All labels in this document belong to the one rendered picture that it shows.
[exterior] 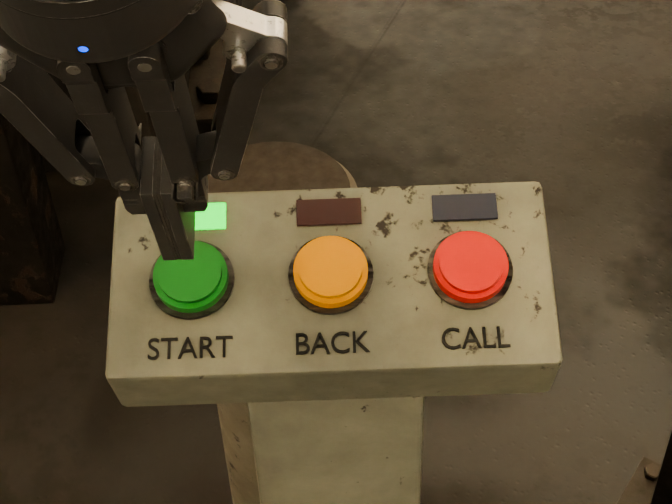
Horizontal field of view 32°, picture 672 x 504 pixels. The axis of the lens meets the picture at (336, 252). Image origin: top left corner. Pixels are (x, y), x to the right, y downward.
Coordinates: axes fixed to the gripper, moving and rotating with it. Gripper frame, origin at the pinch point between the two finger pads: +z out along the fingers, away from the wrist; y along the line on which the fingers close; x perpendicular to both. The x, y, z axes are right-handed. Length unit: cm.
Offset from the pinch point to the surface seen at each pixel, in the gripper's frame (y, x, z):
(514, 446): -26, -9, 76
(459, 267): -14.2, 0.4, 7.9
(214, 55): 10, -72, 92
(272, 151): -3.3, -16.2, 23.5
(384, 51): -16, -79, 102
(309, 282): -6.3, 0.9, 7.9
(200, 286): -0.5, 1.0, 7.9
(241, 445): 0.5, 0.0, 41.8
